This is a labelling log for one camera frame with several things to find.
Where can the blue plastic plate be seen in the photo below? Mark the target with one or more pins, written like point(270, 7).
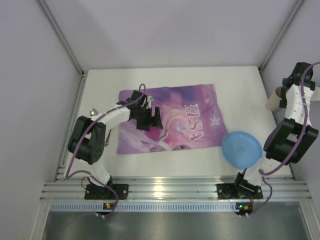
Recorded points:
point(241, 149)

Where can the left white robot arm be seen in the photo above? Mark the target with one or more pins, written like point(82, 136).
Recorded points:
point(87, 141)

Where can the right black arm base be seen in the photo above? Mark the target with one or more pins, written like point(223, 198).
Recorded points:
point(243, 191)

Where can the aluminium mounting rail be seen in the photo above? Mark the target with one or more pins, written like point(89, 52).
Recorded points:
point(284, 189)

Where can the iridescent rainbow fork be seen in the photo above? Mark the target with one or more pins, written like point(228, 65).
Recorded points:
point(106, 142)

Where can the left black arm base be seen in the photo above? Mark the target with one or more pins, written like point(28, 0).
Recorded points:
point(95, 192)

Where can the purple Elsa placemat cloth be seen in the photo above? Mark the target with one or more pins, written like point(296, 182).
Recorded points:
point(190, 116)

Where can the green handled spoon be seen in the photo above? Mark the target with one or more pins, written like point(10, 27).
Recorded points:
point(93, 112)

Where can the perforated cable duct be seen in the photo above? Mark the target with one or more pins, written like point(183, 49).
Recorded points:
point(175, 207)

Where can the beige cup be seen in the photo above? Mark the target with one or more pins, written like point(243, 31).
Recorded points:
point(273, 102)

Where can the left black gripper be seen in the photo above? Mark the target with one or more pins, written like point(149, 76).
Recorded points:
point(149, 118)

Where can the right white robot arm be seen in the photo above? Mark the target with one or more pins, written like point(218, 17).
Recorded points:
point(294, 135)

